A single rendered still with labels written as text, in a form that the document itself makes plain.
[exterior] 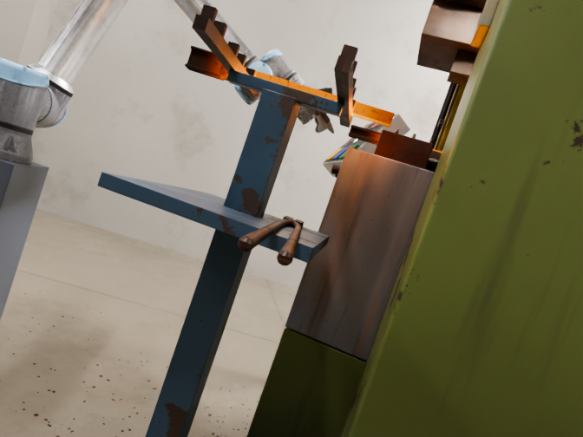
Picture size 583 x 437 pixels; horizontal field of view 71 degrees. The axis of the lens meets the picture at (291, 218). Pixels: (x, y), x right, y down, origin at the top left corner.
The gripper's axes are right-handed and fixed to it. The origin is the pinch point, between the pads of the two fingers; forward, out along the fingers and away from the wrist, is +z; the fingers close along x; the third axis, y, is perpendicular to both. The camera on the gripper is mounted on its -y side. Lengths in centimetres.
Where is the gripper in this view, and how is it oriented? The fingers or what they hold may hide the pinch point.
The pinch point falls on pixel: (333, 129)
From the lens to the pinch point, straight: 161.9
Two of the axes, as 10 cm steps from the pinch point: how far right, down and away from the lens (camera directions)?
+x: 1.7, 1.0, -9.8
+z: 6.4, 7.4, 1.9
